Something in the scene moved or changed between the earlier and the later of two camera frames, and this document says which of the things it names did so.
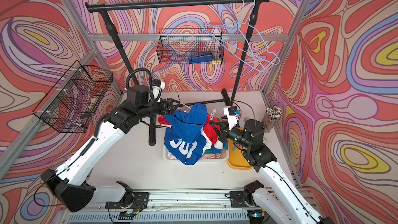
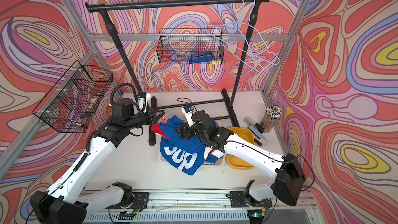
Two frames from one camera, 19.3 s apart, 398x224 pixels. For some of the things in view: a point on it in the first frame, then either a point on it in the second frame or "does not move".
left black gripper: (169, 109) to (150, 115)
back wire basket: (197, 46) does not move
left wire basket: (70, 100) does not move
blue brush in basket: (201, 58) does not move
